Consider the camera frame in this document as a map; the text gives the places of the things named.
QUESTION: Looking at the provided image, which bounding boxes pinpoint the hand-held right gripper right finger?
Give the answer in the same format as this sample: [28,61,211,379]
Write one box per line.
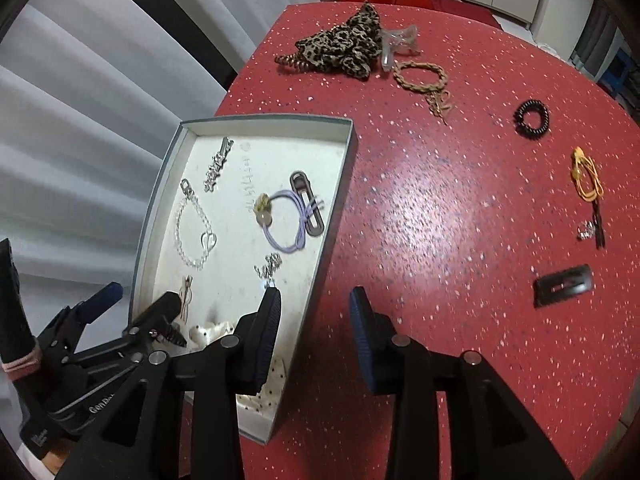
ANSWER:
[349,286,576,480]

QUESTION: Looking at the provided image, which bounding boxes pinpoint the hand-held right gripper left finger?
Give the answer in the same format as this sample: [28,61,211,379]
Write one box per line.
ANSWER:
[55,287,284,480]

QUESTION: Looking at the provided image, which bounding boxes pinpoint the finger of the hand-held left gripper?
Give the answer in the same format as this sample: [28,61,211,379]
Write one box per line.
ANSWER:
[60,282,124,333]
[122,291,183,348]

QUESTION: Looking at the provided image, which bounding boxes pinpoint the pearl drop chain earring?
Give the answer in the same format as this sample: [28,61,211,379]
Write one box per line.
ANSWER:
[253,253,282,289]

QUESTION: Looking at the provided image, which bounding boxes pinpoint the grey jewelry box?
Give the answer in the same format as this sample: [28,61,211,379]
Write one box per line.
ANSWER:
[129,115,359,445]

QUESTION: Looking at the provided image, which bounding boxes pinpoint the purple elastic hair tie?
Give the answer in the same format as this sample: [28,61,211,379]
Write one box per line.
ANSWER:
[254,188,326,252]

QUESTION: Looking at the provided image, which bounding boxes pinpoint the silver rhinestone hair clip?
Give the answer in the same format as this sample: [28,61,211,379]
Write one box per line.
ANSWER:
[203,137,235,194]

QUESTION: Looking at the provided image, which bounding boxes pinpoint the white polka dot bow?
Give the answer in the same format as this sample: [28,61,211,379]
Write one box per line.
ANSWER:
[189,320,289,415]

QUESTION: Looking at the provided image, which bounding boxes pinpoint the grey oval hair clip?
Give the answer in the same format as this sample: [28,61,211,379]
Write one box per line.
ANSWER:
[288,169,326,237]

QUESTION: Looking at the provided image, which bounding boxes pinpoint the thin silver hair pin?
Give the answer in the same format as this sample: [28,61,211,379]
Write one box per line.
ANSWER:
[241,156,257,212]

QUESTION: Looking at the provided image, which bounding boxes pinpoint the black scalloped snap hair clip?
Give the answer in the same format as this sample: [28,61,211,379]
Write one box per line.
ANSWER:
[532,263,595,309]

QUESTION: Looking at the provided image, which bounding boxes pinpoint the white curtain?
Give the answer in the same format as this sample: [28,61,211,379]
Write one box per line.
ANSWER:
[0,0,238,311]

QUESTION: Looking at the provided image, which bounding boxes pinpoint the black slim hair clip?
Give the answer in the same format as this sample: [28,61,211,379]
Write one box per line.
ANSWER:
[592,199,607,250]

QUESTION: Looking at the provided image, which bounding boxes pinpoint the leopard print scrunchie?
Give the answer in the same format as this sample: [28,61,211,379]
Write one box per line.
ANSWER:
[294,3,384,81]

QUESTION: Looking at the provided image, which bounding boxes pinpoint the clear claw hair clip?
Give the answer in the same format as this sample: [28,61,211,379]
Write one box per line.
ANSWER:
[380,24,420,70]

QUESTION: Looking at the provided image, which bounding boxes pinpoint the blue plastic stool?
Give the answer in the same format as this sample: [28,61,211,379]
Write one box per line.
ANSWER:
[601,56,634,97]

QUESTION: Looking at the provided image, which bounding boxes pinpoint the crystal bead bracelet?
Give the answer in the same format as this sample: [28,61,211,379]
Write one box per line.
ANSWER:
[174,178,220,269]

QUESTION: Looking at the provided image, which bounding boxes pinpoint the tan braided hair tie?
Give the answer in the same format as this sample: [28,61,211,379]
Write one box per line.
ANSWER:
[392,60,456,126]

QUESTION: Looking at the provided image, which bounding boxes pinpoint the black spiral hair tie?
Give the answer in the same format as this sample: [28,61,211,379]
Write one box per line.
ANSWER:
[513,99,550,139]

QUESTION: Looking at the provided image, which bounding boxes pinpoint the yellow knotted hair tie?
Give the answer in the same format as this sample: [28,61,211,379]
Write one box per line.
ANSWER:
[569,145,604,204]

